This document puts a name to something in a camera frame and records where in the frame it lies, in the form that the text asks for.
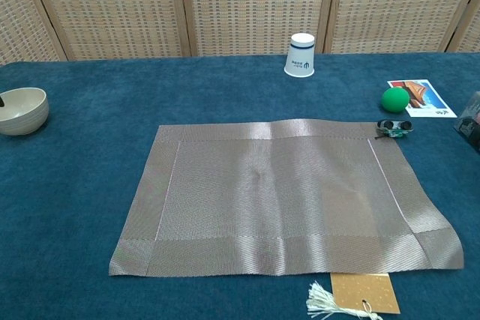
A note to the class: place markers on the beige bowl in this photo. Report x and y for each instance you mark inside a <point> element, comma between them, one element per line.
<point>24,115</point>

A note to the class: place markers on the grey woven placemat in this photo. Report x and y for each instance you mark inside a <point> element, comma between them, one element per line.
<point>270,200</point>

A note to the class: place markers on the blue table cloth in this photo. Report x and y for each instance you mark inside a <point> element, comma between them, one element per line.
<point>75,290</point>

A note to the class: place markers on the woven wooden folding screen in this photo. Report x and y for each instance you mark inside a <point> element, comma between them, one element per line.
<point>240,5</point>

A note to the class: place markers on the white paper cup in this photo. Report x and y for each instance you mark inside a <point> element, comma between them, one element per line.
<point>299,57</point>

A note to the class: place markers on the green ball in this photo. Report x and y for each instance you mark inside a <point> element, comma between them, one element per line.
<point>395,100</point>

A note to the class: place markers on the gold cream bookmark with tassel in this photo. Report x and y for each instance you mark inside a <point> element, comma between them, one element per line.
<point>363,292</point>

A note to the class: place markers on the colourful postcard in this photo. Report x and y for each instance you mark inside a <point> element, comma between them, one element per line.
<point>431,91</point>

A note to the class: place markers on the dark object at edge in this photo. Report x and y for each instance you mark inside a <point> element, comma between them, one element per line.
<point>470,121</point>

